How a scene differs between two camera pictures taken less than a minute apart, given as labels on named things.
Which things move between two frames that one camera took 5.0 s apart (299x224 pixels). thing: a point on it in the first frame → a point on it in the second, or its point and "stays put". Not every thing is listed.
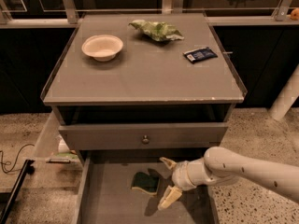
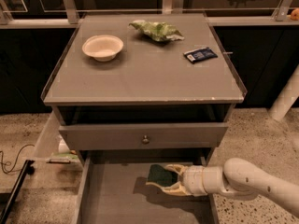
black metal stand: x=8 y=199 stays put
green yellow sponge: x=146 y=182 → x=162 y=175
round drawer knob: x=146 y=140 stays put
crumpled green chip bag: x=157 y=31 stays put
